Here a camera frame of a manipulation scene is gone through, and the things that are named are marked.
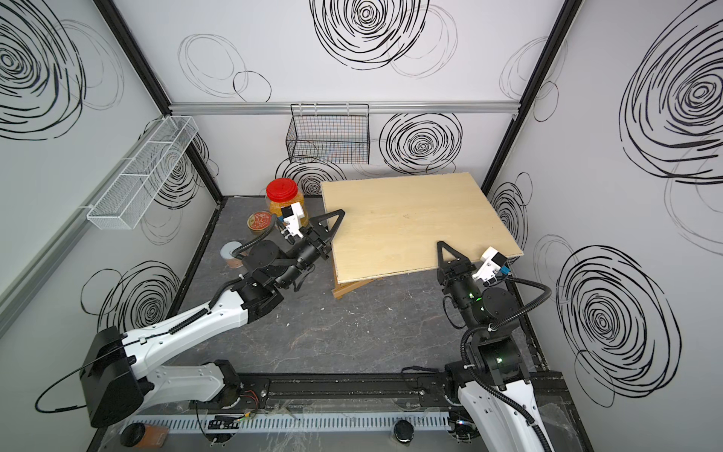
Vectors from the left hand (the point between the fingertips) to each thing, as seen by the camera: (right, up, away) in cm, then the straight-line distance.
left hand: (347, 219), depth 61 cm
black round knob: (+12, -46, 0) cm, 48 cm away
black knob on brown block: (-45, -48, +1) cm, 65 cm away
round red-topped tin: (-38, 0, +48) cm, 61 cm away
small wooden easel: (-5, -22, +28) cm, 36 cm away
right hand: (+20, -6, 0) cm, 21 cm away
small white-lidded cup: (-42, -14, +35) cm, 56 cm away
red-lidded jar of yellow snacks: (-24, +10, +35) cm, 43 cm away
